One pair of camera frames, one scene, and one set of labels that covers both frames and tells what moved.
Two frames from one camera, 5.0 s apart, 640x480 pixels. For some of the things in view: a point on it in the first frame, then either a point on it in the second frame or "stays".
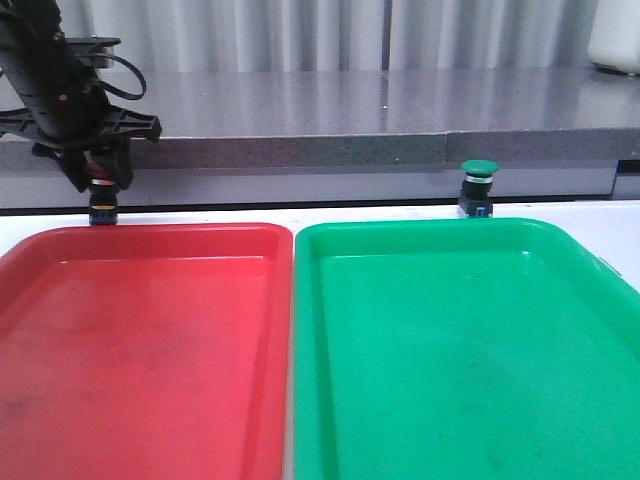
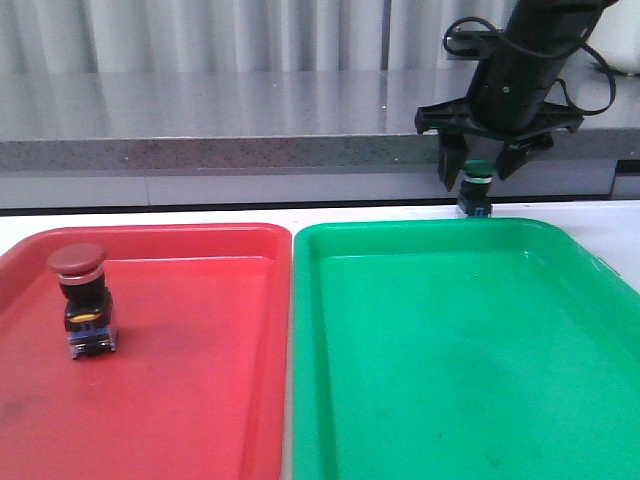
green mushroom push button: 475,201 stays
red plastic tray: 145,352 stays
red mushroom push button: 103,197 -> 88,301
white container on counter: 615,37 stays
